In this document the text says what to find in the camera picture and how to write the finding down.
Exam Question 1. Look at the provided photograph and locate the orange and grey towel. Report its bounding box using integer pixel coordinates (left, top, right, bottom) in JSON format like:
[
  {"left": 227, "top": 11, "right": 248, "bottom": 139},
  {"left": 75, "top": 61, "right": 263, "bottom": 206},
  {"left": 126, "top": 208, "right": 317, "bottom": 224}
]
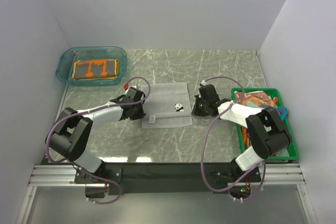
[{"left": 72, "top": 59, "right": 119, "bottom": 81}]

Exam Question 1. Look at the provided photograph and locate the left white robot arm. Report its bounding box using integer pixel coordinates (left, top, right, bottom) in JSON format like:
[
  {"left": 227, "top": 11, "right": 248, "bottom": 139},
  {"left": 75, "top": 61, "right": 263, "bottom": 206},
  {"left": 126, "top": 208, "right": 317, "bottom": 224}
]
[{"left": 46, "top": 87, "right": 146, "bottom": 183}]

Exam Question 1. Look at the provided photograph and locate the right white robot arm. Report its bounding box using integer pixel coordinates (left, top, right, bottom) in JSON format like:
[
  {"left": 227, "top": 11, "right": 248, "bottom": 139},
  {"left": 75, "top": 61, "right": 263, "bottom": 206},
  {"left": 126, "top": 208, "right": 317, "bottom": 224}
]
[{"left": 192, "top": 84, "right": 292, "bottom": 182}]

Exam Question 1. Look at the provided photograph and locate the green plastic tray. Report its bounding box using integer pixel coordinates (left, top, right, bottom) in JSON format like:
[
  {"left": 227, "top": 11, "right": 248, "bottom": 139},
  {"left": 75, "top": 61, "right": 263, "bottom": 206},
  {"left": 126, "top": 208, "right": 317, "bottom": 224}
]
[{"left": 236, "top": 88, "right": 299, "bottom": 162}]

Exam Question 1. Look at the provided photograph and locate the brown patterned towel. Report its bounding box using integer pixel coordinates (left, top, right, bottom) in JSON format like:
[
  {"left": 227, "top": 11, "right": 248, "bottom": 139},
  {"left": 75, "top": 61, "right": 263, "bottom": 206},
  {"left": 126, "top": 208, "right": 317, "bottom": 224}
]
[{"left": 234, "top": 91, "right": 277, "bottom": 108}]

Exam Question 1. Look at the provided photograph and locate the teal transparent plastic bin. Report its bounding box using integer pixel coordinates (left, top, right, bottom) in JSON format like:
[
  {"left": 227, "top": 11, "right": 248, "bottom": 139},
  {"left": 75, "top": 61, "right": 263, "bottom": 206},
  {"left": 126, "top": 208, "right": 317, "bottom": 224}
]
[{"left": 56, "top": 47, "right": 128, "bottom": 87}]

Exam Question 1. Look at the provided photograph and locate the red and blue cloth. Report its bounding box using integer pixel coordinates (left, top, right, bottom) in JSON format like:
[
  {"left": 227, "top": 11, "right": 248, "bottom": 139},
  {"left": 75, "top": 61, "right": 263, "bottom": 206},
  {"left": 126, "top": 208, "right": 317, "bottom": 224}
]
[{"left": 241, "top": 100, "right": 288, "bottom": 148}]

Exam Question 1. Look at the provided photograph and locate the pale green towel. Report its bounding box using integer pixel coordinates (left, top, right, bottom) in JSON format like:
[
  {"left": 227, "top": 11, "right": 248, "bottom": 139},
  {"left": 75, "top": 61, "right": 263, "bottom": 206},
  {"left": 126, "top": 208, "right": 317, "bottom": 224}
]
[{"left": 246, "top": 106, "right": 292, "bottom": 159}]

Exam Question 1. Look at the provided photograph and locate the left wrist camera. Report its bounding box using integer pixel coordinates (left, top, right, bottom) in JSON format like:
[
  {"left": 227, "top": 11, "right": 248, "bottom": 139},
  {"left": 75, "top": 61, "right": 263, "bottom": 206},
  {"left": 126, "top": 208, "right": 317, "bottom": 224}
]
[{"left": 123, "top": 83, "right": 138, "bottom": 91}]

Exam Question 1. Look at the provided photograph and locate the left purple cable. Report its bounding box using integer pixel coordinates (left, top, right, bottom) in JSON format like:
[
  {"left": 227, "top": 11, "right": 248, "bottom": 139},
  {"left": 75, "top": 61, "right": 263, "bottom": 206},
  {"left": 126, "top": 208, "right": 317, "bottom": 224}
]
[{"left": 45, "top": 76, "right": 151, "bottom": 205}]

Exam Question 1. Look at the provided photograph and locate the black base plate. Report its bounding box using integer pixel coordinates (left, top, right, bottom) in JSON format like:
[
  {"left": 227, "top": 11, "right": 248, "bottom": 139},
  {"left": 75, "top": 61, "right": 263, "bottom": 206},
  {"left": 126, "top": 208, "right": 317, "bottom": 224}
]
[{"left": 75, "top": 162, "right": 247, "bottom": 198}]

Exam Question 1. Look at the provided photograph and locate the aluminium rail frame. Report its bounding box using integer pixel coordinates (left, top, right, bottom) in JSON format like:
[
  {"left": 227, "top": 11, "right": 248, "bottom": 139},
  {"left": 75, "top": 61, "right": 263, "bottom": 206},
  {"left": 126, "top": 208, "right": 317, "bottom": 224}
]
[{"left": 17, "top": 163, "right": 317, "bottom": 223}]

